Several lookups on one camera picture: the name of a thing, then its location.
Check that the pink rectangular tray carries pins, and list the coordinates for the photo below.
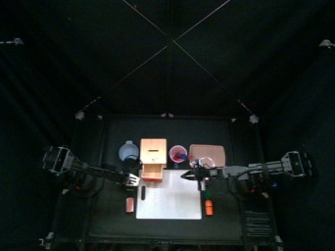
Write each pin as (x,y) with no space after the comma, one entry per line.
(209,153)

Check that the silver frame corner clamp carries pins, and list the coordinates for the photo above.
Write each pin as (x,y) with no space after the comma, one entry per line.
(165,115)
(325,43)
(17,41)
(78,115)
(253,119)

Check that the black marker pen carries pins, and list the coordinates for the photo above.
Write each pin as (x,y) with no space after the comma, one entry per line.
(142,192)

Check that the blue toy utensil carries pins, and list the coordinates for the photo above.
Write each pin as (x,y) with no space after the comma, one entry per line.
(178,158)

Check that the wooden pull-out drawer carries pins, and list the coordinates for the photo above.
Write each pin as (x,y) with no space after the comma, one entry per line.
(152,172)

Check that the wooden drawer cabinet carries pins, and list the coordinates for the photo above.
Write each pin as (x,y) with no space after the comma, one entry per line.
(153,151)

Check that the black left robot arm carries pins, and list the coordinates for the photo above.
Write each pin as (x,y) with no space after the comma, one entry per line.
(73,164)

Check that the orange toy carrot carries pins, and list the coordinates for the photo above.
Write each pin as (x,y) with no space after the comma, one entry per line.
(208,205)

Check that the white text label sticker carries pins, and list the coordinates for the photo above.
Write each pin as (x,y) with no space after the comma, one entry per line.
(256,224)

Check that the grey blue bottle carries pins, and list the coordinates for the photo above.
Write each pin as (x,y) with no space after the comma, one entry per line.
(128,151)

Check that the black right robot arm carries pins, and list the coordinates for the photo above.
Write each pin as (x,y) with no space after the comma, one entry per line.
(269,167)

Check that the white cutting board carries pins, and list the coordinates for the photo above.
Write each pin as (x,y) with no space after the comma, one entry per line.
(168,199)

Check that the salmon sushi roll toy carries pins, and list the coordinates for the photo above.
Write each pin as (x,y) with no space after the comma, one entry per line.
(129,205)

